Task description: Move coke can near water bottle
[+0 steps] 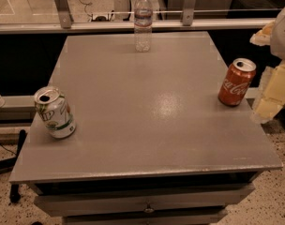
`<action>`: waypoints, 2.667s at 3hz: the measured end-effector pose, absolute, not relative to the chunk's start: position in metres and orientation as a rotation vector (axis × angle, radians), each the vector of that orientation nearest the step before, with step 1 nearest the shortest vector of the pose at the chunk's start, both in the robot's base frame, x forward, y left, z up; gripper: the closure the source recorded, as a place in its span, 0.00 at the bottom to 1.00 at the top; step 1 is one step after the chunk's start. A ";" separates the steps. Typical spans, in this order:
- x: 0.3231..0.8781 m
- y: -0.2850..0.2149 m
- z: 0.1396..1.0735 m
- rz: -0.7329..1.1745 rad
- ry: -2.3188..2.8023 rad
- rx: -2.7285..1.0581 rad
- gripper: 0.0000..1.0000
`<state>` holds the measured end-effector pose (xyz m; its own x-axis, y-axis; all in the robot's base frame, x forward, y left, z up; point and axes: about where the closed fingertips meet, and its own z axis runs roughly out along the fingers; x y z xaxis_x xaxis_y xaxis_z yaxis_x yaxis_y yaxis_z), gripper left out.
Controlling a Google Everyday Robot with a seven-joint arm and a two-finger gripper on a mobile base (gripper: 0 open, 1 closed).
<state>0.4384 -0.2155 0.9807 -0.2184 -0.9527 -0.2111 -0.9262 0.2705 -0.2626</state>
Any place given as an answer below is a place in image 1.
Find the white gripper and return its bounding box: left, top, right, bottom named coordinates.
left=249, top=8, right=285, bottom=124

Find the red coke can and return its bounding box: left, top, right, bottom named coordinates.
left=217, top=58, right=256, bottom=106

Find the clear plastic water bottle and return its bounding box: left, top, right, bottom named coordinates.
left=134, top=0, right=153, bottom=53

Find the white green 7up can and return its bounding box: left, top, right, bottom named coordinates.
left=34, top=86, right=76, bottom=139

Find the grey drawer cabinet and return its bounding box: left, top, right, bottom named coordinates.
left=8, top=31, right=284, bottom=225

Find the upper grey drawer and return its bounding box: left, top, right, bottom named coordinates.
left=35, top=183, right=255, bottom=217

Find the grey drawer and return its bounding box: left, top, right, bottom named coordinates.
left=63, top=207, right=227, bottom=225
left=35, top=183, right=255, bottom=217

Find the lower grey drawer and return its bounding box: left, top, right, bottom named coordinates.
left=63, top=207, right=227, bottom=225

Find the metal railing beam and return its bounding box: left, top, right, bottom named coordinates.
left=0, top=18, right=275, bottom=35

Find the black chair base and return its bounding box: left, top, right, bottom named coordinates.
left=0, top=129, right=26, bottom=203

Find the right metal railing post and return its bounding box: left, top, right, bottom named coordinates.
left=182, top=0, right=196, bottom=26

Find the metal railing post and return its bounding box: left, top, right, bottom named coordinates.
left=54, top=0, right=73, bottom=29
left=182, top=0, right=196, bottom=26

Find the left metal railing post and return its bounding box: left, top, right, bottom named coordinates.
left=54, top=0, right=73, bottom=29

